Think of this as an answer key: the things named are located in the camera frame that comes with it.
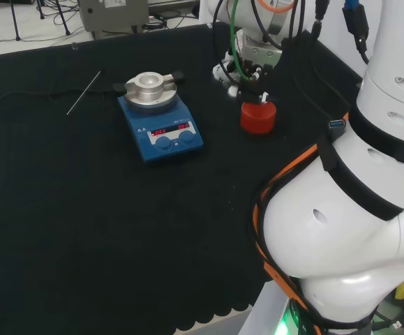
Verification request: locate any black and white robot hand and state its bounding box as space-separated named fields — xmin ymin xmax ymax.
xmin=211 ymin=30 xmax=283 ymax=106

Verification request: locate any heater with blue base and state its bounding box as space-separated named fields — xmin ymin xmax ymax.
xmin=112 ymin=69 xmax=205 ymax=164

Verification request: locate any grey equipment box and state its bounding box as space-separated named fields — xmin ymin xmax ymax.
xmin=77 ymin=0 xmax=151 ymax=40

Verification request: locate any thin glass rod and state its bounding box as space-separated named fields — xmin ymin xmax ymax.
xmin=66 ymin=70 xmax=102 ymax=116

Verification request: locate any black bench cloth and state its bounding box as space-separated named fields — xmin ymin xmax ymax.
xmin=0 ymin=22 xmax=367 ymax=335

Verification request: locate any dark tripod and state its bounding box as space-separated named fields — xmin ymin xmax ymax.
xmin=10 ymin=0 xmax=73 ymax=41

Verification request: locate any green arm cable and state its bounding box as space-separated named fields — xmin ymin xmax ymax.
xmin=228 ymin=0 xmax=259 ymax=84

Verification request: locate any red flask ring stand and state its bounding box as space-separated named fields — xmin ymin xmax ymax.
xmin=240 ymin=100 xmax=278 ymax=135

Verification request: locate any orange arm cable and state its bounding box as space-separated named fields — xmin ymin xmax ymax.
xmin=252 ymin=110 xmax=350 ymax=335

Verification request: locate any black heater power cable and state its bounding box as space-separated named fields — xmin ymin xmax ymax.
xmin=0 ymin=89 xmax=119 ymax=110

